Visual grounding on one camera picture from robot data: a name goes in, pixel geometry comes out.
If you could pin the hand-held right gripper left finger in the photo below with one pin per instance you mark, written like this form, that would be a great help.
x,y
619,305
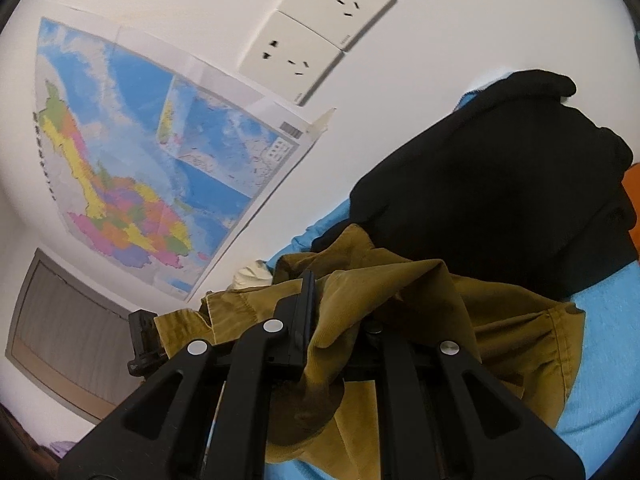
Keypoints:
x,y
306,320

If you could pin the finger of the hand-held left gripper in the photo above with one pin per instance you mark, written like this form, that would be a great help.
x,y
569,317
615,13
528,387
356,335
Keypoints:
x,y
145,345

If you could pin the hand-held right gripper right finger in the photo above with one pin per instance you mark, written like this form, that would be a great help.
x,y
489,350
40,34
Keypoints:
x,y
392,390

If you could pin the olive green garment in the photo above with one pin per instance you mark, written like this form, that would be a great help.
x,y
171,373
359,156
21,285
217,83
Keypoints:
x,y
500,345

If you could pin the cream plastic-wrapped pillow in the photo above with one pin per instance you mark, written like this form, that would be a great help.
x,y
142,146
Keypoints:
x,y
252,276

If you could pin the grey door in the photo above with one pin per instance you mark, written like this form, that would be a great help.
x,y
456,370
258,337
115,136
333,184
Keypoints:
x,y
65,340

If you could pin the clear tape strip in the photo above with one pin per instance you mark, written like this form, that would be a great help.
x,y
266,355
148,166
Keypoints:
x,y
322,122

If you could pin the blue bed sheet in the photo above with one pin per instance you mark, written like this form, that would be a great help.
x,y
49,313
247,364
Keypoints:
x,y
610,360

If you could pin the black garment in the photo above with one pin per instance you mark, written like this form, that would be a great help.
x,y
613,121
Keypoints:
x,y
500,185

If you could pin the orange object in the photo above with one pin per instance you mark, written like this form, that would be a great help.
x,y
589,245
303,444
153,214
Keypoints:
x,y
632,205

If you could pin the colourful wall map poster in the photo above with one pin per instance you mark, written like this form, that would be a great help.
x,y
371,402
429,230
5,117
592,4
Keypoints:
x,y
150,160

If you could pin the white wall socket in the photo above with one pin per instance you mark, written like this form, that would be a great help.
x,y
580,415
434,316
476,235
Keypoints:
x,y
340,2
290,57

